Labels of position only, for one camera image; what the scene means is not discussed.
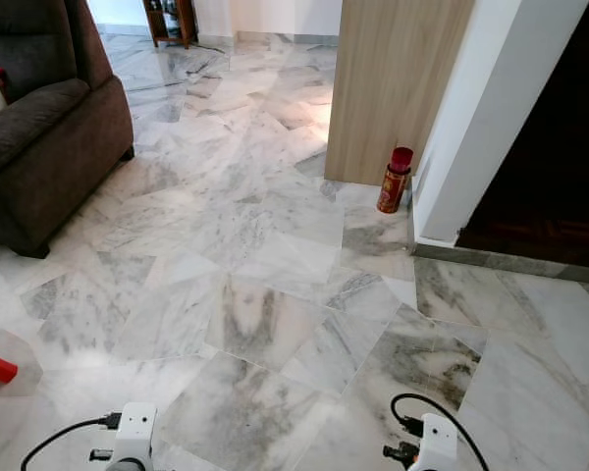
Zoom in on red spray can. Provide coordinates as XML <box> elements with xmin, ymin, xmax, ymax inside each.
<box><xmin>376</xmin><ymin>146</ymin><xmax>415</xmax><ymax>216</ymax></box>

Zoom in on brown fabric armchair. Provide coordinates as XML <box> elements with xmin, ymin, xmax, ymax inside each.
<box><xmin>0</xmin><ymin>0</ymin><xmax>136</xmax><ymax>259</ymax></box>

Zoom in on light wooden panel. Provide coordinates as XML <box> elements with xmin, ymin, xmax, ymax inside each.
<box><xmin>324</xmin><ymin>0</ymin><xmax>476</xmax><ymax>188</ymax></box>

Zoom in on dark wooden shelf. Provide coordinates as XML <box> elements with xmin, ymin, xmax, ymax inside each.
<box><xmin>141</xmin><ymin>0</ymin><xmax>200</xmax><ymax>49</ymax></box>

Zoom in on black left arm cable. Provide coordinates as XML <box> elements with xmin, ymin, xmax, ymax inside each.
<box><xmin>21</xmin><ymin>413</ymin><xmax>125</xmax><ymax>471</ymax></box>

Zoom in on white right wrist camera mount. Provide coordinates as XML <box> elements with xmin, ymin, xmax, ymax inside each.
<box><xmin>416</xmin><ymin>413</ymin><xmax>460</xmax><ymax>471</ymax></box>

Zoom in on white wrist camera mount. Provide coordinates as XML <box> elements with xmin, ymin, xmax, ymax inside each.
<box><xmin>111</xmin><ymin>402</ymin><xmax>159</xmax><ymax>471</ymax></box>
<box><xmin>416</xmin><ymin>413</ymin><xmax>460</xmax><ymax>471</ymax></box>

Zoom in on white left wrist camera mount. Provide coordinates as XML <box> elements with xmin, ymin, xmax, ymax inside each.
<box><xmin>111</xmin><ymin>402</ymin><xmax>159</xmax><ymax>471</ymax></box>

